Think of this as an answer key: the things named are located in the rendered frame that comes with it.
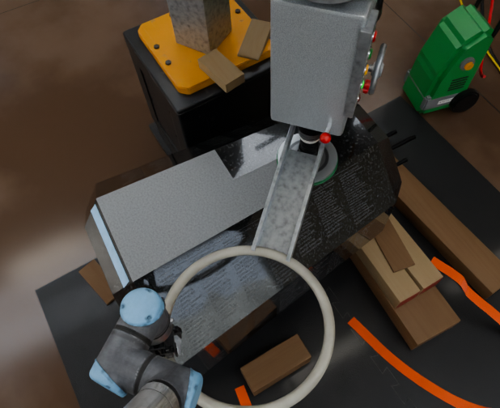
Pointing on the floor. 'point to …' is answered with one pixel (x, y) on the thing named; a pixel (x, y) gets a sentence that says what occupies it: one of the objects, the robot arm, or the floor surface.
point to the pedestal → (197, 99)
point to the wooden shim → (97, 281)
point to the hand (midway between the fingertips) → (167, 342)
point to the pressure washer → (451, 61)
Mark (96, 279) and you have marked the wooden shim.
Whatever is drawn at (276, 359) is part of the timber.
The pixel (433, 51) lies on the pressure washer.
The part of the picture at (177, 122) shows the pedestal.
